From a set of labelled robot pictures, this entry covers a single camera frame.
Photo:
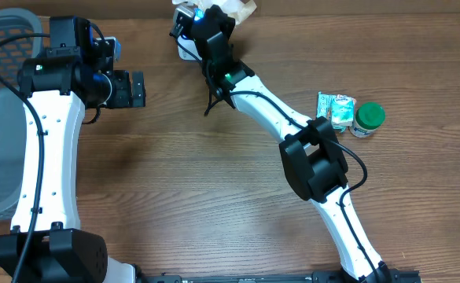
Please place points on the white barcode scanner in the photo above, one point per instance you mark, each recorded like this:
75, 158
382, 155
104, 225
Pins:
187, 50

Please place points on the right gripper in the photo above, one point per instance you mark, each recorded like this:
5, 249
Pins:
226, 21

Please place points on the orange snack packet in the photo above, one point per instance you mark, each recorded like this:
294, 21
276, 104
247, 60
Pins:
341, 99

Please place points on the small teal white packet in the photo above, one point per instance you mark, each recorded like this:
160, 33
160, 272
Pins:
341, 116

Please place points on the grey plastic shopping basket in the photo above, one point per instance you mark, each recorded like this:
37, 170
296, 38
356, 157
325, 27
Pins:
1, 118

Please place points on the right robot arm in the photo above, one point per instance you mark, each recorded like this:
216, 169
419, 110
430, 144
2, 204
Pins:
313, 160

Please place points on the teal white snack packet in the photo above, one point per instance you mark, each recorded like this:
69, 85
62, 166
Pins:
324, 105

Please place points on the green lid white jar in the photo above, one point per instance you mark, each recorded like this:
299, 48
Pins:
368, 118

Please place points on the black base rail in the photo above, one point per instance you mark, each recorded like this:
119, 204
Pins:
315, 277

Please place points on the clear brown bread bag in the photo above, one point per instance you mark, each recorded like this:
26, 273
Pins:
237, 9

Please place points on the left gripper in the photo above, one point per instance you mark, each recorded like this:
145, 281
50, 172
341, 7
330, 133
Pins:
124, 98

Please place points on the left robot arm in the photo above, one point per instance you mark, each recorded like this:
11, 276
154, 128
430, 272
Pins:
72, 74

